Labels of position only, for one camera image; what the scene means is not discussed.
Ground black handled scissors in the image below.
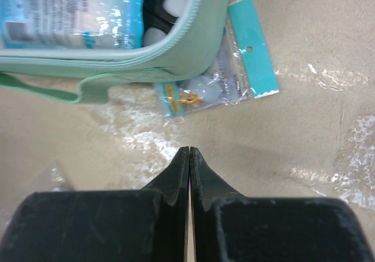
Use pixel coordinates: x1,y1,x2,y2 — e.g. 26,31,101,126
142,0,178,35

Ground teal header small packet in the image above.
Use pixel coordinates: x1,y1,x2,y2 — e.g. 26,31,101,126
154,0,279,118

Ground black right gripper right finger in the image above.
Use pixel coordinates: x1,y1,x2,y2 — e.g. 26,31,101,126
189,147,374,261

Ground large blue mask packet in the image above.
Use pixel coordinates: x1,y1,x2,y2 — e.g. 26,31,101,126
1,0,144,49

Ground mint green medicine case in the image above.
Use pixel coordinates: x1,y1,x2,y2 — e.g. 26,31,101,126
1,0,229,104

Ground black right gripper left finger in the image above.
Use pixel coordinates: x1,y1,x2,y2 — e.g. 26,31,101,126
1,147,189,261

